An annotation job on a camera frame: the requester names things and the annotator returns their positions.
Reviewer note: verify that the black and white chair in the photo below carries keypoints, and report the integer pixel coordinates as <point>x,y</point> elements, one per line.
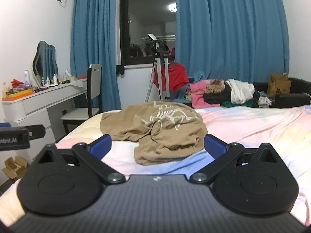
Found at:
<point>77,114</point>

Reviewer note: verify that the black object on sill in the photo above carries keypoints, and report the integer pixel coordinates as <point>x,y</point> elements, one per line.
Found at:
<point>120,69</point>

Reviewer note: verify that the red cloth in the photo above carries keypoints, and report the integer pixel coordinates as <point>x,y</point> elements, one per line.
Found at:
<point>177,77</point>

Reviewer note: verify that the white dressing table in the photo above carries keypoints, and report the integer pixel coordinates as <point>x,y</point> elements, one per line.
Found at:
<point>36,104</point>

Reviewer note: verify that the white paper sheet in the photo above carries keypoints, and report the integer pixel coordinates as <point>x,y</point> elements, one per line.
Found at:
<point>80,83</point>

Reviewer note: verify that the white spray bottle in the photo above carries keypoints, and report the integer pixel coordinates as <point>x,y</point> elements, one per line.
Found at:
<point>27,77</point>

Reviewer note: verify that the tan printed t-shirt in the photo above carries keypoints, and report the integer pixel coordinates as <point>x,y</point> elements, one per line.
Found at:
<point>170,136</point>

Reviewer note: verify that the tan crumpled garment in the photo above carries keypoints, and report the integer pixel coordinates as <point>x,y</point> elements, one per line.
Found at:
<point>215,86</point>

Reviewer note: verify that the cardboard box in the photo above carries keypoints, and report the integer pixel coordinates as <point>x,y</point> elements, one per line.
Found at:
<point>14,168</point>

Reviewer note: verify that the white garment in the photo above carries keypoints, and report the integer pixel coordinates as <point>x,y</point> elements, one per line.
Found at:
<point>239,92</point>

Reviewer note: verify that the pink garment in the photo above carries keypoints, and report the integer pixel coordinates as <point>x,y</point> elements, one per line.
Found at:
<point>196,97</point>

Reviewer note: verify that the dark window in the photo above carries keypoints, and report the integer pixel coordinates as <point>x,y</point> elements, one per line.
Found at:
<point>145,17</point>

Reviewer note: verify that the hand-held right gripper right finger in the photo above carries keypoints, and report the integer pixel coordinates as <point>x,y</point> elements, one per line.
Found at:
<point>215,146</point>

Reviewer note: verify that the black white patterned cloth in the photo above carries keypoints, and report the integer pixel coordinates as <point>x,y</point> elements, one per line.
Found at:
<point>263,100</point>

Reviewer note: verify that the black garment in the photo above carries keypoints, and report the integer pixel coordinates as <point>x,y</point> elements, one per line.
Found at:
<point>213,98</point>

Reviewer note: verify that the blue curtain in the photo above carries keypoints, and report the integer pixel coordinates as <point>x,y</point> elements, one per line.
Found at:
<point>230,29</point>
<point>97,41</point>

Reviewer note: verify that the bed with pastel sheet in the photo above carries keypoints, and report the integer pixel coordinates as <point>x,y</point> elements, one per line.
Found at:
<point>255,131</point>

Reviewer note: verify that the wavy vanity mirror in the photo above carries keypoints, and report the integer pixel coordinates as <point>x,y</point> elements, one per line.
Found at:
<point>45,58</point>

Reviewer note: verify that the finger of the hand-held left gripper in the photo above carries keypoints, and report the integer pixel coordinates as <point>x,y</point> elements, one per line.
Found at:
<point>36,131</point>

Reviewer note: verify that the teal cloth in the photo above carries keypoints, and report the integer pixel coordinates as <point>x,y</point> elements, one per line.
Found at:
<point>179,94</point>

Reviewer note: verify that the brown paper bag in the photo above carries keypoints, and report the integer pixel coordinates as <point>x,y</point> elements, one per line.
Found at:
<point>278,85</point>

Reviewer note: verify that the silver tripod stand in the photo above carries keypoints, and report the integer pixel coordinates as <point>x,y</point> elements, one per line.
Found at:
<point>166,77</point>

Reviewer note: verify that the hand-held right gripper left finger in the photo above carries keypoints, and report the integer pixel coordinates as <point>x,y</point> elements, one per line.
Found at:
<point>100,145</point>

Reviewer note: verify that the green cloth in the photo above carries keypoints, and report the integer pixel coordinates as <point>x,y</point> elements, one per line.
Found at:
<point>228,104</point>

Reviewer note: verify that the black sofa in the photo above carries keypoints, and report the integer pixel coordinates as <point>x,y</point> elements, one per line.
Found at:
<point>291,99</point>

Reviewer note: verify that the orange box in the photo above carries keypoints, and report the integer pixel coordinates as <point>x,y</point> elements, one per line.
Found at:
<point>19,94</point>

